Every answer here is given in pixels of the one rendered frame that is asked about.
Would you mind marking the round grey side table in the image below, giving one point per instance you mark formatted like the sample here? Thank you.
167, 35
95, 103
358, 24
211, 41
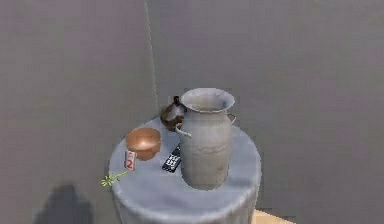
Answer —
156, 195

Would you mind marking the black remote control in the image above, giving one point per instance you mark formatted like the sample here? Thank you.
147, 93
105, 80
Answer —
172, 161

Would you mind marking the brown round jar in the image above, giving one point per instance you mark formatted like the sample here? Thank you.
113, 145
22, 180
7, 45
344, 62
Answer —
170, 115

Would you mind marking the green plant sprig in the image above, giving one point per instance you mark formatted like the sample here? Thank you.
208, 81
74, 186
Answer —
111, 178

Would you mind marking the copper bowl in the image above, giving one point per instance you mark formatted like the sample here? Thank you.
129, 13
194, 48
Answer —
143, 142

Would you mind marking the grey metal milk can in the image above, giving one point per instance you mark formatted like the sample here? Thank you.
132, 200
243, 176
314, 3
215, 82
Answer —
205, 146

